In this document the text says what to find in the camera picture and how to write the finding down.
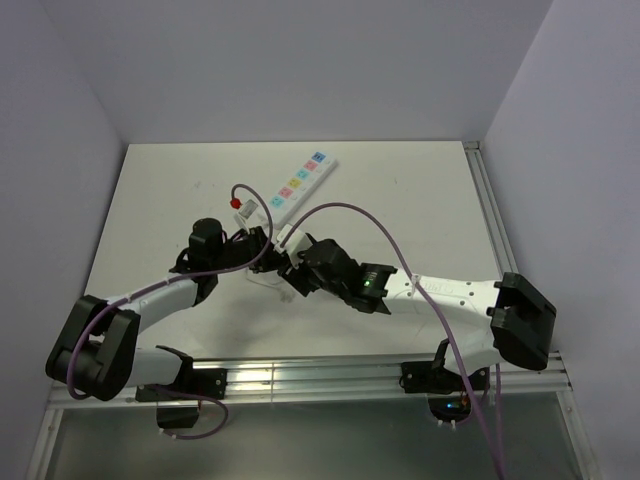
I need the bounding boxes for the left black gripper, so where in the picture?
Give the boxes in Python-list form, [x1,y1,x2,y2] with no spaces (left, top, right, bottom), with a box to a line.
[211,227,291,275]

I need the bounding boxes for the white colourful power strip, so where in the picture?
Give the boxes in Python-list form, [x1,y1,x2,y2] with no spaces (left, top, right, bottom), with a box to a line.
[267,152,338,230]

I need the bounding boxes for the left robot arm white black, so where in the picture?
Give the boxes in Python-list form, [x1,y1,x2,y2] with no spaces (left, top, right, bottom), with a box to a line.
[45,218,274,401]

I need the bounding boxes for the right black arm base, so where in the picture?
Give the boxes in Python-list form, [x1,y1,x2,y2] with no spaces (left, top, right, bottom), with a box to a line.
[398,340,473,426]

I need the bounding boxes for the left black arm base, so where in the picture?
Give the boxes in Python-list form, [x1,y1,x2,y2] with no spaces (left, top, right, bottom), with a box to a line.
[135,368,229,437]

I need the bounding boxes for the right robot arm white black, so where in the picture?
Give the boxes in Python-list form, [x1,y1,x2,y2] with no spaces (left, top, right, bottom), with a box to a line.
[275,238,557,390]

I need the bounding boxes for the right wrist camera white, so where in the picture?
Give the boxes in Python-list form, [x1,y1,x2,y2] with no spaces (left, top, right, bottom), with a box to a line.
[274,224,313,266]

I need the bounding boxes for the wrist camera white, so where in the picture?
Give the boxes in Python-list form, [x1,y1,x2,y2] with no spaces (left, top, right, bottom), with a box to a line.
[274,224,313,266]
[230,197,263,231]

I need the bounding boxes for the white power strip cord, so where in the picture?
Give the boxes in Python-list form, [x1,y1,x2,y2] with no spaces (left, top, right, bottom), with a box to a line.
[244,219,301,305]

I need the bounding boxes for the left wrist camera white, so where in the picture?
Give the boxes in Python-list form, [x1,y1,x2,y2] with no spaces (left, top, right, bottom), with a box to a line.
[230,197,263,231]

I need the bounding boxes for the aluminium frame rail front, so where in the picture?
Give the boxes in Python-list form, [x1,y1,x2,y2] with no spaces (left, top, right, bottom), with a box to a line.
[46,353,572,410]

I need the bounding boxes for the aluminium frame rail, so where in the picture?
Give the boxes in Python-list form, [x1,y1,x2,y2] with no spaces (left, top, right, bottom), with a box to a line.
[462,140,544,351]
[46,353,572,410]

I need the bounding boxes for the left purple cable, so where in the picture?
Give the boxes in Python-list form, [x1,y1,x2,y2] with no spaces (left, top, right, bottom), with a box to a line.
[66,183,274,440]

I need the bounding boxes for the purple cable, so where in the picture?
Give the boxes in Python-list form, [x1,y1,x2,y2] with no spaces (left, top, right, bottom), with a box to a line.
[66,183,274,440]
[279,201,506,480]

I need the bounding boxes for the aluminium frame rail right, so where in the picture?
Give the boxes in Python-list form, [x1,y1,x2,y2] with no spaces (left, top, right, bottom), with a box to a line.
[462,140,544,351]

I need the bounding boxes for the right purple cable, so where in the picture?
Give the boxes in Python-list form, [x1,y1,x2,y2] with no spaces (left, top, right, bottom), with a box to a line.
[279,201,506,480]

